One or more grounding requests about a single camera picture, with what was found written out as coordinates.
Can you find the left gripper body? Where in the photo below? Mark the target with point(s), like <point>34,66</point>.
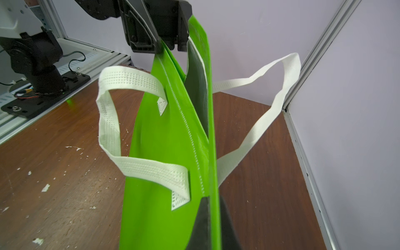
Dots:
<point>164,15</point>

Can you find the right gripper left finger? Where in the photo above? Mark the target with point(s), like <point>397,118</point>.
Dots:
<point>200,238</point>

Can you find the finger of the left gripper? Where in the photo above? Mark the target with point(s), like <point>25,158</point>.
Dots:
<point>183,29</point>
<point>140,32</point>

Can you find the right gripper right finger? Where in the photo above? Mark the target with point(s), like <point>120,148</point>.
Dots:
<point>228,235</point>

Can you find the green insulated delivery bag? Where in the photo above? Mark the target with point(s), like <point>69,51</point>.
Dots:
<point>172,162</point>

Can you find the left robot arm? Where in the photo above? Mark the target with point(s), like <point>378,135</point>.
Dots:
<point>34,50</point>

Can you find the aluminium front rail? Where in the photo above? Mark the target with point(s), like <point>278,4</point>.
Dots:
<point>78,58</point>

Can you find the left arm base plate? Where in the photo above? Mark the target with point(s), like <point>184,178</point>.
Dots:
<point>30,106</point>

